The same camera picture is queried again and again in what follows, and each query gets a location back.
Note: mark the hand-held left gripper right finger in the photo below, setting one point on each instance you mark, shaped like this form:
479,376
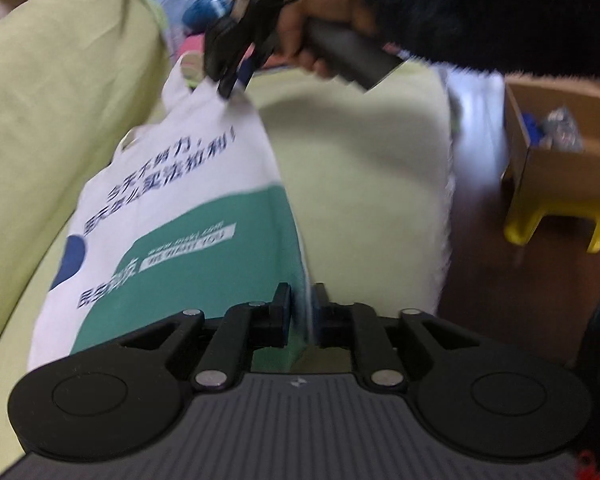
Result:
323,321

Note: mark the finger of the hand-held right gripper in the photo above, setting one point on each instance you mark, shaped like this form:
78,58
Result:
235,77
220,50

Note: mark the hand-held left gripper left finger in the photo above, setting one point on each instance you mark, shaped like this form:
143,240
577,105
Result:
283,321

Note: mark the white green printed shopping bag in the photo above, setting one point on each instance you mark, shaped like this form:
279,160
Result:
180,210

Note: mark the person's right forearm dark sleeve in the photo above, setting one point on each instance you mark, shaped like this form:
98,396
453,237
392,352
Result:
480,10

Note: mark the clear plastic bag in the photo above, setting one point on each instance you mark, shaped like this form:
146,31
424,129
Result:
560,127

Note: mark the person's right hand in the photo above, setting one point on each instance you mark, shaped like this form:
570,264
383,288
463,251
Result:
325,2

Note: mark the pink cloth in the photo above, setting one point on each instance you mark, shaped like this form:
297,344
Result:
192,67

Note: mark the blue patterned cloth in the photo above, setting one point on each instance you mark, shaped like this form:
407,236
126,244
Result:
202,7

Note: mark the small blue item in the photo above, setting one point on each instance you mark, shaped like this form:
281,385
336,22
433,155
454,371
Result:
531,129

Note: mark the yellow plastic stool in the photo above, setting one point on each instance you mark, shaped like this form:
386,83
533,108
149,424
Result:
525,225

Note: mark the cardboard box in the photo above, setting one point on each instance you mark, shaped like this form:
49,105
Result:
555,175

